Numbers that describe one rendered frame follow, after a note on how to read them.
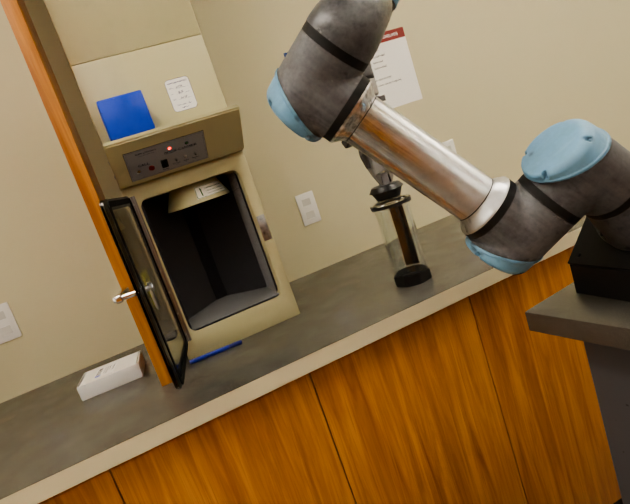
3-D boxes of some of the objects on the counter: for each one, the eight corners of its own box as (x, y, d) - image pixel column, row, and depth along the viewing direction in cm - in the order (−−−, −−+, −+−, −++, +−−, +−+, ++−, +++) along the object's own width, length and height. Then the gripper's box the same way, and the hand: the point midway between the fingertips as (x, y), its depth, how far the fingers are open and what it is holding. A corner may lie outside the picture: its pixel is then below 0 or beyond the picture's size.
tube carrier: (411, 268, 146) (390, 196, 142) (440, 268, 137) (418, 191, 133) (385, 283, 140) (361, 209, 136) (413, 284, 131) (389, 205, 127)
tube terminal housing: (180, 340, 157) (78, 90, 143) (276, 299, 167) (190, 61, 153) (189, 362, 134) (69, 66, 120) (301, 313, 143) (202, 33, 129)
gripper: (362, 99, 121) (388, 186, 125) (394, 90, 127) (418, 173, 131) (340, 108, 128) (366, 190, 132) (371, 99, 134) (395, 178, 138)
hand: (383, 178), depth 134 cm, fingers closed on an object, 3 cm apart
